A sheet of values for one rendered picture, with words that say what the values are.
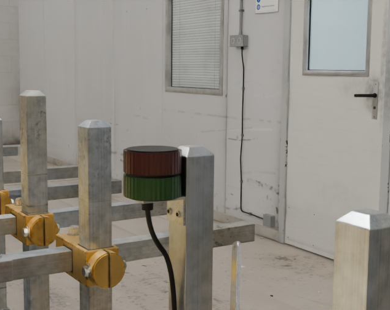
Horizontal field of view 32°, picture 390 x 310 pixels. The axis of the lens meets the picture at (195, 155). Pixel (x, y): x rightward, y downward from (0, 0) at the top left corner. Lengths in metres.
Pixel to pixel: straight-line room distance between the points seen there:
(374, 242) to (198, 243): 0.26
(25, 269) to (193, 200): 0.33
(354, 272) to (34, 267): 0.55
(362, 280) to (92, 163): 0.50
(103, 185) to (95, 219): 0.05
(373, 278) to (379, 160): 3.57
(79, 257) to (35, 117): 0.30
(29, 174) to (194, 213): 0.50
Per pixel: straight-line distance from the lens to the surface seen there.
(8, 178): 1.72
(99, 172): 0.92
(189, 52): 5.73
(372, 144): 4.10
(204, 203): 0.71
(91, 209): 0.93
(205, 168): 0.70
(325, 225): 4.45
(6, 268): 0.95
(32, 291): 1.20
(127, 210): 1.29
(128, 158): 0.67
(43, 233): 1.15
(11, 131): 9.69
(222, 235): 1.10
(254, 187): 4.98
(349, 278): 0.52
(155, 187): 0.66
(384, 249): 0.52
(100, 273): 0.92
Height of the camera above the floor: 1.22
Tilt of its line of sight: 7 degrees down
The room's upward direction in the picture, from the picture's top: 1 degrees clockwise
